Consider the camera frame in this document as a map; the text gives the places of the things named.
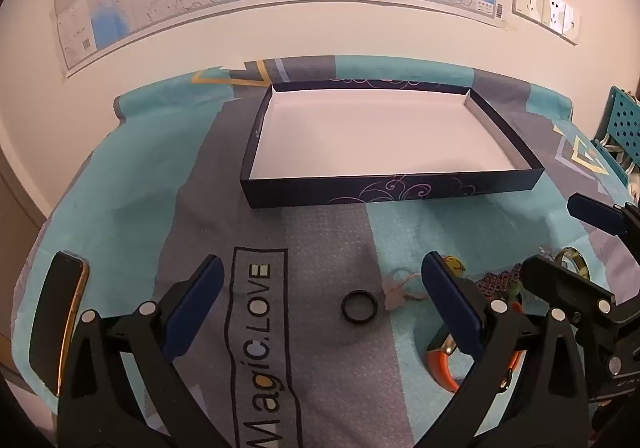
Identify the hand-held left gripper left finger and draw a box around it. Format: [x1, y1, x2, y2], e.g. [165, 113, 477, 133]
[57, 255, 236, 448]

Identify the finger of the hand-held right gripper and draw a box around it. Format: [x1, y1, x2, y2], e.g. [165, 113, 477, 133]
[567, 193, 640, 241]
[519, 255, 617, 324]

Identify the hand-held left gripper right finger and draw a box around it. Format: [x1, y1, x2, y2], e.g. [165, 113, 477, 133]
[421, 251, 593, 448]

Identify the gold bangle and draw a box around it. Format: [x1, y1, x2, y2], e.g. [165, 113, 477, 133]
[552, 248, 588, 281]

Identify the purple bead bracelet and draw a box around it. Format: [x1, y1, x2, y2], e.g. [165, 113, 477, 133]
[475, 271, 523, 301]

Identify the pink charm ring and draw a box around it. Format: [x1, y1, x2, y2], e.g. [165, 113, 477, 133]
[382, 268, 426, 311]

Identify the orange smartwatch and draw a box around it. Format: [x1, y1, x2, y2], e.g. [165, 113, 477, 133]
[425, 303, 526, 394]

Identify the black ring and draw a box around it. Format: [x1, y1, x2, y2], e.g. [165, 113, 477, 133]
[341, 291, 379, 326]

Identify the dark blue jewelry box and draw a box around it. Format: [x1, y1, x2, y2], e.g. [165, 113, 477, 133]
[240, 81, 545, 210]

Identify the black smartphone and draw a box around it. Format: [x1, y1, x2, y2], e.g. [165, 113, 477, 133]
[28, 251, 91, 396]

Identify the brown wooden door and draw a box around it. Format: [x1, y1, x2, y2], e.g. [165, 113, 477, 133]
[0, 155, 51, 379]

